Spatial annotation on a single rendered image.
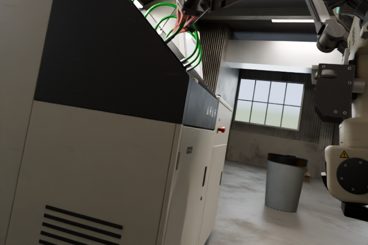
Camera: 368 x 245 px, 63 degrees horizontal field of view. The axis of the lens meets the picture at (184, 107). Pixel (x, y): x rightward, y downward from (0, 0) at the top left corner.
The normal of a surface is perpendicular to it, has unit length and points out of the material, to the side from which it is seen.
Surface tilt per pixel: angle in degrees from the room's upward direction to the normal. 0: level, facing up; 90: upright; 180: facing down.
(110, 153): 90
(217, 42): 90
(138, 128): 90
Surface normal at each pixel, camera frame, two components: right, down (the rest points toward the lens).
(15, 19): -0.26, -0.10
